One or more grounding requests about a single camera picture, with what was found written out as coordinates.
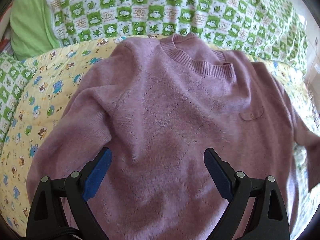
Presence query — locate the green checkered print blanket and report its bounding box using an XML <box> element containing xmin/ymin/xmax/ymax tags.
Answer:
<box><xmin>0</xmin><ymin>0</ymin><xmax>313</xmax><ymax>153</ymax></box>

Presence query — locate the pink knit sweater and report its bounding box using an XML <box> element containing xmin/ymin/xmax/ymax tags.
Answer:
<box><xmin>27</xmin><ymin>34</ymin><xmax>319</xmax><ymax>239</ymax></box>

